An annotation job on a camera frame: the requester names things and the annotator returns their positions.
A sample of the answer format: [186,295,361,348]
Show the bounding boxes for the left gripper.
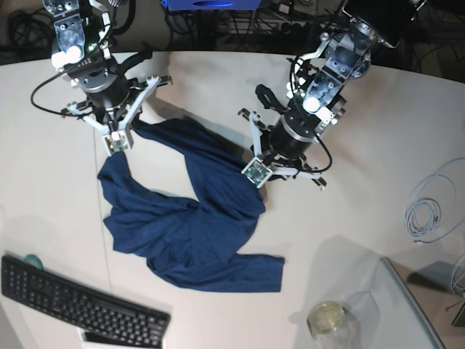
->
[238,108,326,190]

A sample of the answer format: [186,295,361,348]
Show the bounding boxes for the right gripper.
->
[62,68,171,151]

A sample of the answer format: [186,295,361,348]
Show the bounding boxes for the blue long-sleeve t-shirt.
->
[97,119,285,293]

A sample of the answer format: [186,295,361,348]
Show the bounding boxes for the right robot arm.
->
[43,1,172,155]

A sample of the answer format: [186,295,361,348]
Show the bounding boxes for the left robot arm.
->
[239,20,378,189]

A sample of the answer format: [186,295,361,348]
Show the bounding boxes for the blue box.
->
[161,0,262,11]

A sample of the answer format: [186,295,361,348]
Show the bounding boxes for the green tape roll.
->
[23,254,44,270]

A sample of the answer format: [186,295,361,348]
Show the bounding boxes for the clear glass jar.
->
[307,292,381,348]

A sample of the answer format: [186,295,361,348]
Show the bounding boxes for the black computer keyboard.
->
[1,255,171,348]

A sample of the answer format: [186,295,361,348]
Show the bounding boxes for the coiled white cable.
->
[404,156,465,245]

